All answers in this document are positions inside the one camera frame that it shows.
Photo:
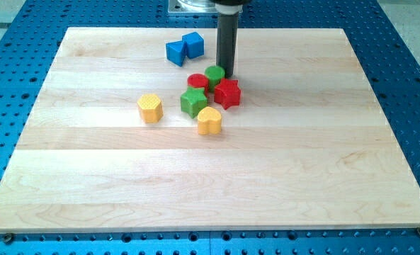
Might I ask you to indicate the yellow heart block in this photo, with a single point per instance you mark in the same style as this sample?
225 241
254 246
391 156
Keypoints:
209 121

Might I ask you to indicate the green star block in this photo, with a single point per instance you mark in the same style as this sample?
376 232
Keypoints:
193 100

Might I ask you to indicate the red star block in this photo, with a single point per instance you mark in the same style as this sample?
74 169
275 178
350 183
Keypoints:
227 93

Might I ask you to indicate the red cylinder block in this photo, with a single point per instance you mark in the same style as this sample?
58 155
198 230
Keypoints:
199 81

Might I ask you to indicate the green cylinder block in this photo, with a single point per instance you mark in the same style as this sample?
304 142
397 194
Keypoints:
214 75

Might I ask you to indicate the yellow hexagon block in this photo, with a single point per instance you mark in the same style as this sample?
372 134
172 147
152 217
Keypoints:
150 108

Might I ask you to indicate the blue triangular block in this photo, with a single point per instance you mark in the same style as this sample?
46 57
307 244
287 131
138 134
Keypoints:
176 52

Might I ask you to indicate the blue cube block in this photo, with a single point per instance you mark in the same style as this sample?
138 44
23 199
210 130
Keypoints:
194 45

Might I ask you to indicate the light wooden board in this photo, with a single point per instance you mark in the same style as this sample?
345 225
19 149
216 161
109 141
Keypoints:
309 146

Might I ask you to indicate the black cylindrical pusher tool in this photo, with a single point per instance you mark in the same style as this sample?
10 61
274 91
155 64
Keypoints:
227 25

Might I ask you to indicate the blue perforated metal table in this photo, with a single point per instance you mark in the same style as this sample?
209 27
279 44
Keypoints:
34 35

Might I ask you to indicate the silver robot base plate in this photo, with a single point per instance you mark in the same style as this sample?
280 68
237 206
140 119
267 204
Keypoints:
201 7

